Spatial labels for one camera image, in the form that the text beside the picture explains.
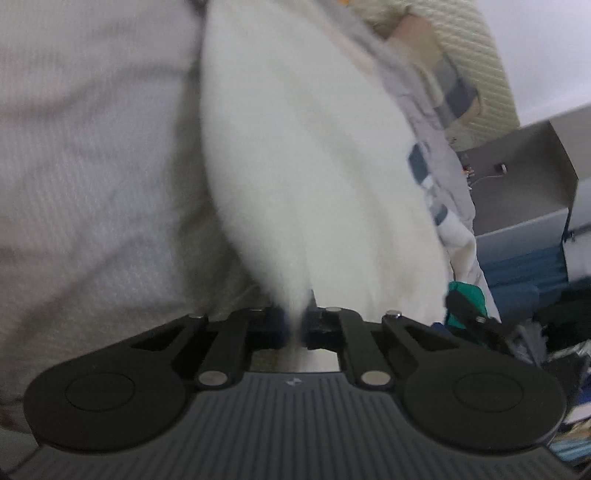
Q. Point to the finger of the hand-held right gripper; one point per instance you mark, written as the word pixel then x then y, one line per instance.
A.
pixel 480 325

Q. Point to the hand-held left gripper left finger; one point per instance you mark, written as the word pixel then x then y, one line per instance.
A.
pixel 270 325

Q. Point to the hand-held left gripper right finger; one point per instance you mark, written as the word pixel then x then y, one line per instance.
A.
pixel 323 325

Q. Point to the green shirt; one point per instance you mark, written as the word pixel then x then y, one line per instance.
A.
pixel 471 297

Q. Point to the white and navy towel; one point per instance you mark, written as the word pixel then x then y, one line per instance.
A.
pixel 300 161

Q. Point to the blue curtain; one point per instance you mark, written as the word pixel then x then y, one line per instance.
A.
pixel 521 272

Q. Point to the grey wardrobe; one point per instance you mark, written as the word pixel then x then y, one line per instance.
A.
pixel 531 184

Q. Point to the small bottles on nightstand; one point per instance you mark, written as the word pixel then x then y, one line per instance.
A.
pixel 466 170

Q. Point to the grey bed cover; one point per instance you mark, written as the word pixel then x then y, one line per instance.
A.
pixel 92 184

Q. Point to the plaid pillow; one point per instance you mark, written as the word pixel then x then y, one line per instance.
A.
pixel 448 83

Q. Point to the cream quilted headboard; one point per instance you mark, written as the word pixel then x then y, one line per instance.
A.
pixel 480 55

